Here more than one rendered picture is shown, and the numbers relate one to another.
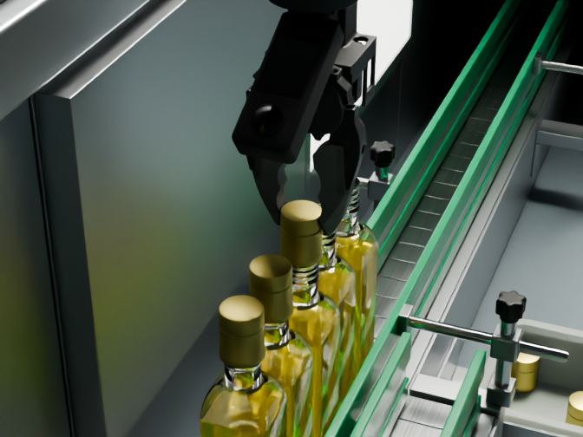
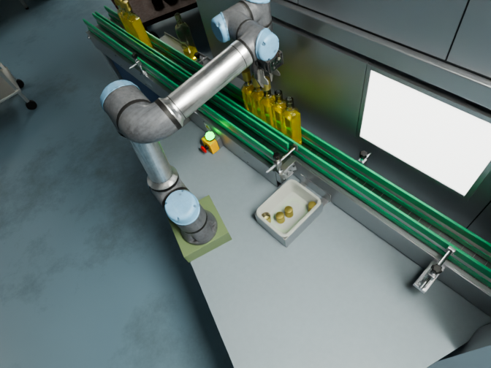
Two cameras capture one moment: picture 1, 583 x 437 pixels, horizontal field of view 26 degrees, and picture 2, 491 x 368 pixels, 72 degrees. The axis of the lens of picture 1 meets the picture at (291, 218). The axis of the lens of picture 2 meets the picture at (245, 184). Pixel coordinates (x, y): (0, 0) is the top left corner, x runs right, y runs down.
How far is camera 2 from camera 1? 1.66 m
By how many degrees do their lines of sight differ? 82
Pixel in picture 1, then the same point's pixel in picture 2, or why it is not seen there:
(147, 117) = (281, 42)
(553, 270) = (370, 252)
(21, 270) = not seen: hidden behind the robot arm
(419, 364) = (300, 163)
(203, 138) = (302, 68)
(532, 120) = (433, 254)
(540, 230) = (397, 261)
